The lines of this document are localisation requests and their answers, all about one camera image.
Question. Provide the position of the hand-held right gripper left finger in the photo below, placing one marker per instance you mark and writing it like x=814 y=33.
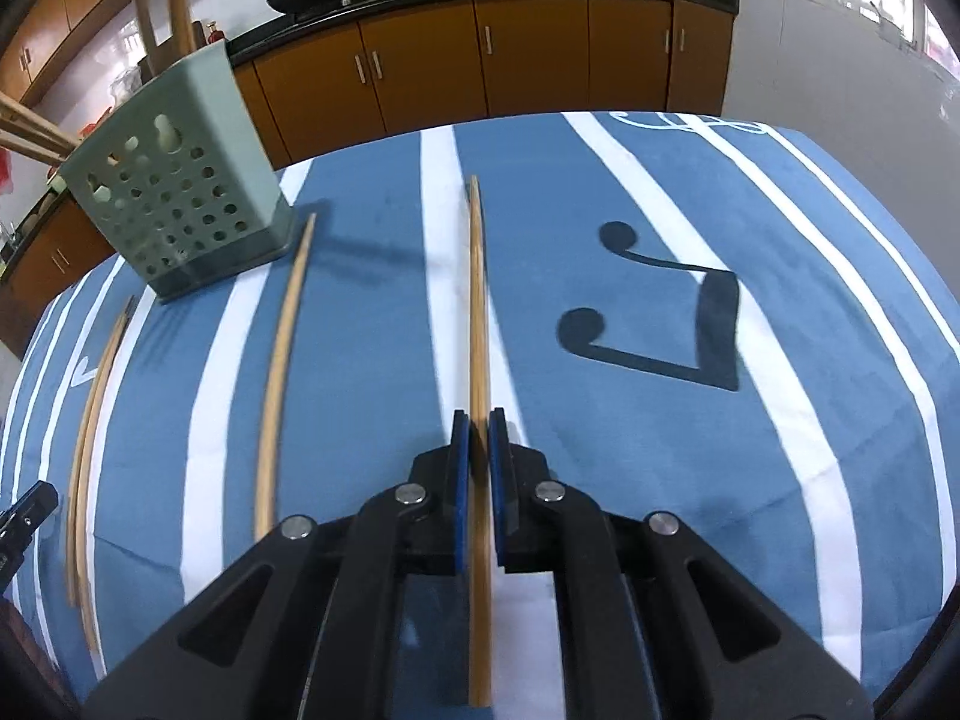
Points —
x=459 y=495

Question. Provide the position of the clear jar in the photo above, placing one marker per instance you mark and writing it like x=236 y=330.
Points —
x=126 y=90

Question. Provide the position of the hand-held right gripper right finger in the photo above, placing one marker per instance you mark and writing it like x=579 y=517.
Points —
x=501 y=495

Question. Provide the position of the green perforated utensil holder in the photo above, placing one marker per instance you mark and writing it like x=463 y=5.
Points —
x=195 y=127

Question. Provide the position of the brown lower kitchen cabinets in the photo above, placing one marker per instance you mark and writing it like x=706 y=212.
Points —
x=525 y=52

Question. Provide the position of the red plastic bag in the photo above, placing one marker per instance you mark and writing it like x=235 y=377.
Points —
x=4 y=169

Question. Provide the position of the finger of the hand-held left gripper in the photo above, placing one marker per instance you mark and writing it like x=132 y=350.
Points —
x=26 y=514

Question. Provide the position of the small red bottle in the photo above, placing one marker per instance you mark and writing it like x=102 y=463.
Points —
x=214 y=36

